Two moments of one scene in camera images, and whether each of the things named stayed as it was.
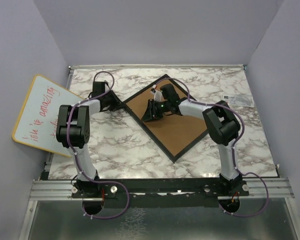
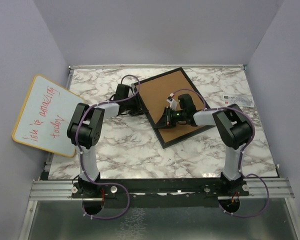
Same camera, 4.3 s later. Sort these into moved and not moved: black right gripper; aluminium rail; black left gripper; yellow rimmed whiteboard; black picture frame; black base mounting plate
Moved: black left gripper; black right gripper; black picture frame
Not moved: yellow rimmed whiteboard; black base mounting plate; aluminium rail
